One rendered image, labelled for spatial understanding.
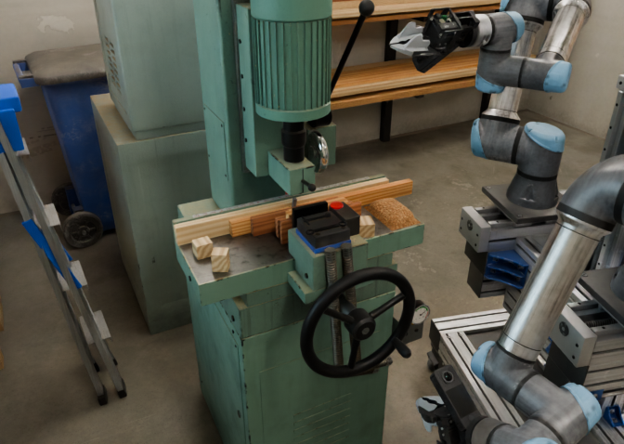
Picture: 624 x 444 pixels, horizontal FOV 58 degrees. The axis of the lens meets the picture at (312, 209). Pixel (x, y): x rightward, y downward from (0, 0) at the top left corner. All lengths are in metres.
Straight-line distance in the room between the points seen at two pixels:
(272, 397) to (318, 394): 0.14
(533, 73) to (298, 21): 0.60
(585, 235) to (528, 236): 0.81
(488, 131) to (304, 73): 0.73
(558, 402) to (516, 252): 0.85
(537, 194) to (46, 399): 1.87
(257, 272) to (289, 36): 0.52
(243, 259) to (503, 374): 0.61
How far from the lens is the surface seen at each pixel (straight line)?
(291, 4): 1.20
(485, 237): 1.78
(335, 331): 1.33
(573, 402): 1.08
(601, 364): 1.52
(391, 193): 1.58
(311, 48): 1.23
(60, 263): 1.95
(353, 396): 1.72
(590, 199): 1.03
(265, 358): 1.46
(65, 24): 3.47
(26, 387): 2.50
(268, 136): 1.44
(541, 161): 1.77
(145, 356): 2.47
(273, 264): 1.30
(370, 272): 1.19
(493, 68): 1.51
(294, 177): 1.35
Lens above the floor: 1.63
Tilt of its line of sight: 29 degrees down
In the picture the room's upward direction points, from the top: straight up
